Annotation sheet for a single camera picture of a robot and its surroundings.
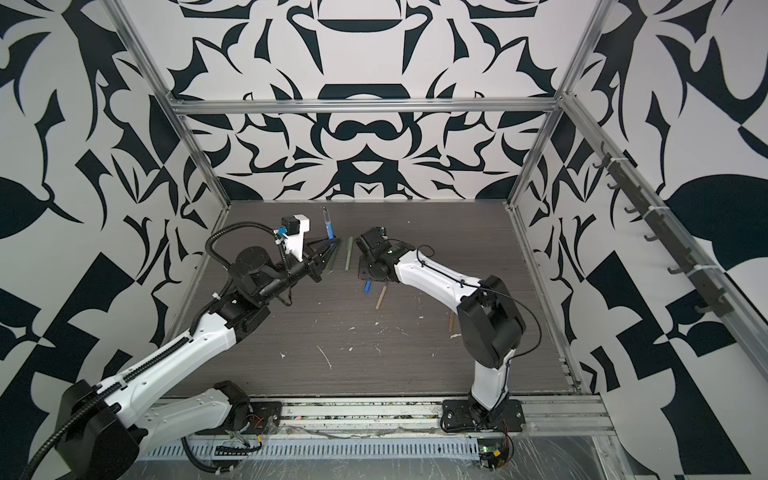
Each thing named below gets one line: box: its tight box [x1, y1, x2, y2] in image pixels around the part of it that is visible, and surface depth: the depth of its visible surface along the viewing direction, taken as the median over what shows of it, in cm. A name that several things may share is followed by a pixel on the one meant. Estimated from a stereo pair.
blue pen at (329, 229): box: [322, 206, 335, 240], surface depth 67 cm
